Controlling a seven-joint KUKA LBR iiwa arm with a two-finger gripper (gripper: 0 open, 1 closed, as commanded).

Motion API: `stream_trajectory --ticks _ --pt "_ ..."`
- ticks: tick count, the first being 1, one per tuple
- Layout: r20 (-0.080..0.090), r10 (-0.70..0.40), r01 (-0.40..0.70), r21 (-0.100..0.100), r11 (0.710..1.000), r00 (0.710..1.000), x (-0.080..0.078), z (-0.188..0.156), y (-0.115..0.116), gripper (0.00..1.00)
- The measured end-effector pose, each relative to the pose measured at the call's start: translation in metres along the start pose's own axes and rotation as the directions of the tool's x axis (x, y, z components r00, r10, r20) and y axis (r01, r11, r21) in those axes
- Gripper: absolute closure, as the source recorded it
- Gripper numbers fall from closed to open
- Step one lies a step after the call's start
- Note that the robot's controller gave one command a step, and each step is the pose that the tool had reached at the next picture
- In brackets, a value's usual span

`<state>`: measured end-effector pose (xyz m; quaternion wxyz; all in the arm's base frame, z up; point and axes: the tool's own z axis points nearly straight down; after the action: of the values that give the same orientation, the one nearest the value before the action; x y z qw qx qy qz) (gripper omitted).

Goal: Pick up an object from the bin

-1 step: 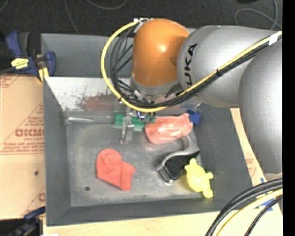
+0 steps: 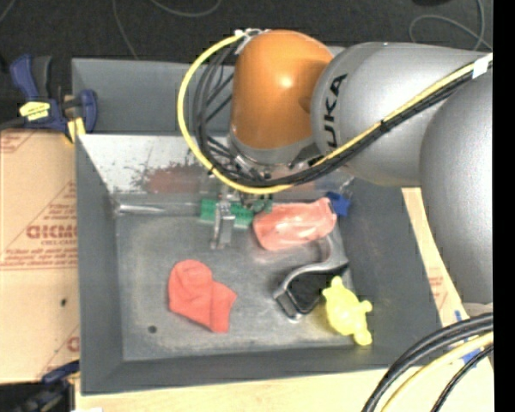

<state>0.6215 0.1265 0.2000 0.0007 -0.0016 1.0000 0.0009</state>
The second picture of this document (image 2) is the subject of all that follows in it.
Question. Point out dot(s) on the yellow toy animal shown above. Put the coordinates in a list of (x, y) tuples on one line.
[(343, 311)]

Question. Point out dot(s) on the red cloth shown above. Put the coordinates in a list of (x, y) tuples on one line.
[(197, 292)]

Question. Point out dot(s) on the silver and black tool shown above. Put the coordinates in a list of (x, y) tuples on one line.
[(302, 292)]

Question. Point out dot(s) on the grey metal bin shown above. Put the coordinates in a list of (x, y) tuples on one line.
[(257, 350)]

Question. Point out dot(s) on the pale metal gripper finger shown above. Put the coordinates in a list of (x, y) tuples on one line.
[(215, 234), (227, 230)]

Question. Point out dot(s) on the brown cardboard board red print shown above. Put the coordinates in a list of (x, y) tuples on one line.
[(34, 273)]

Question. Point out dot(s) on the small blue object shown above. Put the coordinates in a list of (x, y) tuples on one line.
[(338, 204)]

